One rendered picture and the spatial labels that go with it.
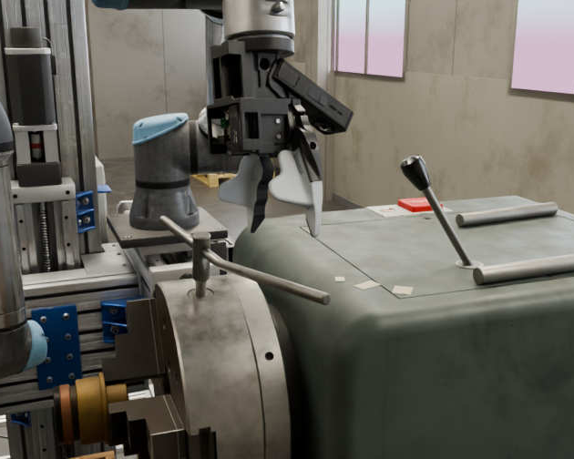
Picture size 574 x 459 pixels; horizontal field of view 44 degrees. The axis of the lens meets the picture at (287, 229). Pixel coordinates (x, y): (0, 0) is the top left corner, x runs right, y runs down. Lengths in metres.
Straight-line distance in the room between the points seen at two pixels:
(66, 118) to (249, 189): 0.88
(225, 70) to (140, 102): 8.99
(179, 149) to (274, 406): 0.75
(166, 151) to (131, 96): 8.23
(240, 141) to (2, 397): 1.00
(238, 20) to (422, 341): 0.40
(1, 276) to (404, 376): 0.62
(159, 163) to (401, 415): 0.83
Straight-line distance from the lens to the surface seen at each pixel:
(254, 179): 0.80
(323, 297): 0.69
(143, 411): 0.92
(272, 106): 0.73
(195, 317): 0.87
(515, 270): 0.92
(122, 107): 9.69
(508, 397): 0.92
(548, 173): 4.39
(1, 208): 1.11
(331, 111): 0.78
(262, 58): 0.76
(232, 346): 0.86
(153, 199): 1.49
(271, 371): 0.86
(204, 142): 1.47
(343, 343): 0.79
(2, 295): 1.14
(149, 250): 1.48
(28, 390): 1.58
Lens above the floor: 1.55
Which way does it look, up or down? 15 degrees down
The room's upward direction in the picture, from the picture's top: straight up
